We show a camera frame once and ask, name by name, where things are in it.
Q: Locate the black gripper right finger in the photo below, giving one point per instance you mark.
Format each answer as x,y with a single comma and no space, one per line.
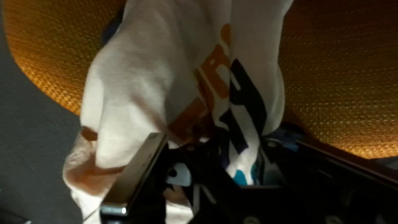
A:
290,165

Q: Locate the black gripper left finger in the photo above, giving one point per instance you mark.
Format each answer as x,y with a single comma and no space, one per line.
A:
137,178

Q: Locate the orange mesh office chair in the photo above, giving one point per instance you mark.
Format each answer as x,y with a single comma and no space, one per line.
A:
352,82

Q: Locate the white printed cloth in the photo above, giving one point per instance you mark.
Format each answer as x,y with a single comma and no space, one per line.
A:
137,82

